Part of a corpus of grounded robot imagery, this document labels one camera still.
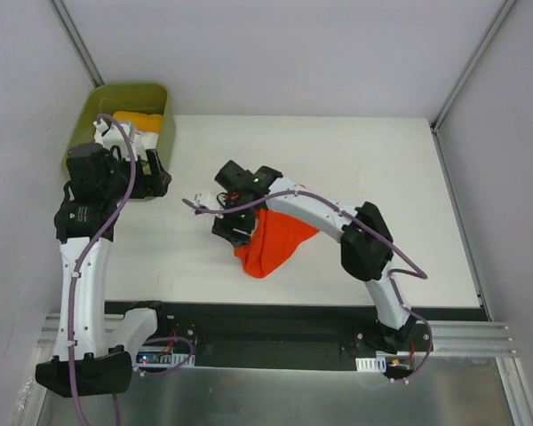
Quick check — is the orange t shirt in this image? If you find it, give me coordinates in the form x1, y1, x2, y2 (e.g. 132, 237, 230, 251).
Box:
234, 208, 319, 279

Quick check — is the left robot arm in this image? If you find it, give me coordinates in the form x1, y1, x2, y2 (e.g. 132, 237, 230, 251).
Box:
35, 142, 172, 398

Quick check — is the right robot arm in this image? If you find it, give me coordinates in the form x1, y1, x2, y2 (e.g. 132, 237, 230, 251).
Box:
211, 161, 416, 353

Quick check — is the rolled yellow t shirt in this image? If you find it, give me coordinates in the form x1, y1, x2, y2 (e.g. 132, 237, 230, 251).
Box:
113, 111, 163, 133

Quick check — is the rolled white t shirt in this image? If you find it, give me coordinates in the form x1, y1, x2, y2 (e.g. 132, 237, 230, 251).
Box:
92, 119, 159, 161

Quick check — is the green plastic basket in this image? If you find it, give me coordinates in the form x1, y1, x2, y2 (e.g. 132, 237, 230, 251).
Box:
61, 81, 178, 201

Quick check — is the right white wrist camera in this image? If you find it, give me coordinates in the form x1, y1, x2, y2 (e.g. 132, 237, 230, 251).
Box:
194, 190, 221, 215

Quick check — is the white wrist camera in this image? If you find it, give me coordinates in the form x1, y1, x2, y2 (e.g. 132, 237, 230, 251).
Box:
194, 190, 221, 215
93, 120, 146, 161

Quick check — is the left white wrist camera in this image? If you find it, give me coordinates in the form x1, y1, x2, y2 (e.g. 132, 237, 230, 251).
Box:
93, 120, 146, 161

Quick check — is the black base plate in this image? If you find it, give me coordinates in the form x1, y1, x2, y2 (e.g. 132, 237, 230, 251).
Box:
104, 301, 433, 372

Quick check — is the left aluminium corner post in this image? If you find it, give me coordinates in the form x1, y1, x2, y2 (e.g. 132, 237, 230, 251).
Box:
48, 0, 105, 88

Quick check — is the aluminium corner post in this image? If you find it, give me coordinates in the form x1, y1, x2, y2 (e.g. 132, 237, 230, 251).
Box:
48, 0, 105, 88
430, 0, 520, 135

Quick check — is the aluminium rail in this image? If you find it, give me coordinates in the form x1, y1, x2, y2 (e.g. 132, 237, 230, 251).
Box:
36, 313, 519, 358

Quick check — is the right aluminium corner post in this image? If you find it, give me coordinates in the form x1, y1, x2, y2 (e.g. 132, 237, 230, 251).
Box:
430, 0, 520, 135

